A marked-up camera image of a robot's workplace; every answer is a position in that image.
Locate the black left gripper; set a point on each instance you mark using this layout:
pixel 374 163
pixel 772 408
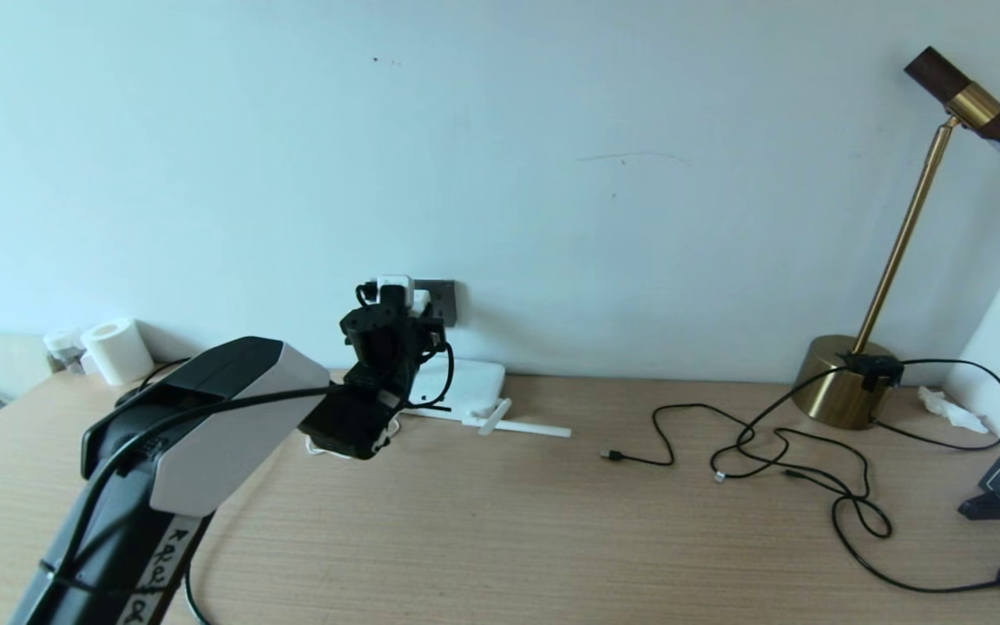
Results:
pixel 387 338

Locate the white toilet paper roll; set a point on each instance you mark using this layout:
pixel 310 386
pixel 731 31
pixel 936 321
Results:
pixel 118 351

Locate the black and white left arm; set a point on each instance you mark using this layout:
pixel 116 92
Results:
pixel 231 434

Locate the small jar with white lid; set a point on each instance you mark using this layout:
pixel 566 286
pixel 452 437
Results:
pixel 64 347

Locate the white router with antennas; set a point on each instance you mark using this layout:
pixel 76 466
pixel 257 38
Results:
pixel 474 382

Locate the crumpled white tissue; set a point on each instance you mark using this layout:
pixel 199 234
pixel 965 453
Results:
pixel 951 410

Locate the grey wall socket plate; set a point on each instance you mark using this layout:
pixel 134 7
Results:
pixel 444 299

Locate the brass desk lamp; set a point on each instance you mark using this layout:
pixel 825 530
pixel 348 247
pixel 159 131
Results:
pixel 830 391

